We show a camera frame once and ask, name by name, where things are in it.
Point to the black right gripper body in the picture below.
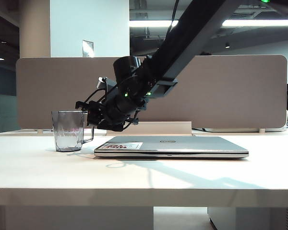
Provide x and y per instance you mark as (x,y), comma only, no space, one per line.
(115,112)

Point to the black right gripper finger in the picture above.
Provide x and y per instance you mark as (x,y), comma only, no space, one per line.
(92,119)
(82,106)

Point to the clear faceted water cup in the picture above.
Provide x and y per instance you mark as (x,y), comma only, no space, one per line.
(67,131)

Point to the white red laptop sticker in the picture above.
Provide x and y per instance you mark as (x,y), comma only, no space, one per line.
(124,145)

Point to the silver Dell laptop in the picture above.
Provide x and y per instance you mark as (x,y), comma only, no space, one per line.
(182,145)

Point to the long linear ceiling light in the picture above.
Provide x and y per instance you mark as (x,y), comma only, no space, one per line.
(146,23)

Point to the beige desk partition panel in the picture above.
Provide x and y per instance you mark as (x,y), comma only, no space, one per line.
(230,95)

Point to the black pendant spotlight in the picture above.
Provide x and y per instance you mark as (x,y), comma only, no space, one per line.
(227,45)

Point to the white under-desk cabinet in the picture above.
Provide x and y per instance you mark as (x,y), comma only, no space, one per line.
(254,220)

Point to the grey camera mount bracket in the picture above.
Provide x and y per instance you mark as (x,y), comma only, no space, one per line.
(110,84)

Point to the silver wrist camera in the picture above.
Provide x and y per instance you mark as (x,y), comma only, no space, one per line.
(101,83)

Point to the framed wall poster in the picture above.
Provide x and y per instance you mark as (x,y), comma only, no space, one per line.
(88,48)

